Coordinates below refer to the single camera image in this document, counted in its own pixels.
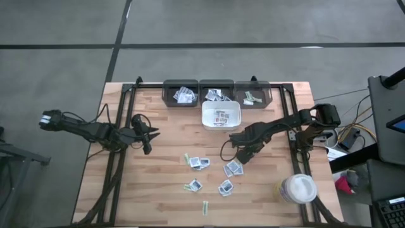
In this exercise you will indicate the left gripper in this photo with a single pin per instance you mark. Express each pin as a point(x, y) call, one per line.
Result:
point(140, 130)

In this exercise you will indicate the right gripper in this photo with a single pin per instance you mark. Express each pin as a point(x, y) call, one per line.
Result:
point(251, 149)

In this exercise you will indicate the blue striped bandage packet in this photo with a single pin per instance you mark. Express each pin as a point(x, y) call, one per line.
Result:
point(194, 95)
point(177, 94)
point(186, 98)
point(186, 90)

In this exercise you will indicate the green print packet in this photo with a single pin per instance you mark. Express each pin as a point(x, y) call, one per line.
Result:
point(257, 99)
point(187, 187)
point(186, 158)
point(247, 102)
point(250, 95)
point(205, 208)

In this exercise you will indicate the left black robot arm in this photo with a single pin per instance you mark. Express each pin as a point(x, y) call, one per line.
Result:
point(91, 130)

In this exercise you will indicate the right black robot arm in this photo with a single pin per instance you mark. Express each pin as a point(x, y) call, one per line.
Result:
point(284, 125)

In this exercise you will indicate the grey translucent plastic bin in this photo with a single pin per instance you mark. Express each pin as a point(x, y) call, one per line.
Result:
point(169, 95)
point(265, 88)
point(218, 84)

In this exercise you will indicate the white plastic bin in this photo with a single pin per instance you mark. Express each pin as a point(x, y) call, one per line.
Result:
point(207, 123)

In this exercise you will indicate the disinfecting wipes canister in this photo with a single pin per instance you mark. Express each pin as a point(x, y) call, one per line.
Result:
point(297, 188)

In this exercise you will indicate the white paper sheet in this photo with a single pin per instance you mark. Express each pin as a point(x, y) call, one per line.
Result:
point(335, 153)

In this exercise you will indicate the red cloth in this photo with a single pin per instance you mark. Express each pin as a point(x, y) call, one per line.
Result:
point(343, 186)

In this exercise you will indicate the black power adapter box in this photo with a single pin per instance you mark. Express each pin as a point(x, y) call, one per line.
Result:
point(348, 139)

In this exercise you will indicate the grey glove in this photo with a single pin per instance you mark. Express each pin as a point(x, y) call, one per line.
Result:
point(352, 178)

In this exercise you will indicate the black floor stand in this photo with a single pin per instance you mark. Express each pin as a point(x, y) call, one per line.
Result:
point(19, 155)

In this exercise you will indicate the dark side desk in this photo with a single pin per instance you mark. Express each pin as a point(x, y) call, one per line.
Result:
point(383, 104)

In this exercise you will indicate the blue screen tablet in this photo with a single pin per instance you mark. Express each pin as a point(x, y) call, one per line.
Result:
point(397, 124)

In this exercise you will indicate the black keyboard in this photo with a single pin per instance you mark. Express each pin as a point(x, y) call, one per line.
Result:
point(392, 213)

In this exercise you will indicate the black pole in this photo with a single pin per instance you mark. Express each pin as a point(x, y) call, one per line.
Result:
point(394, 77)

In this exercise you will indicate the grey metal bracket plate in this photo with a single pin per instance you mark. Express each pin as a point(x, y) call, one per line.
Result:
point(291, 136)

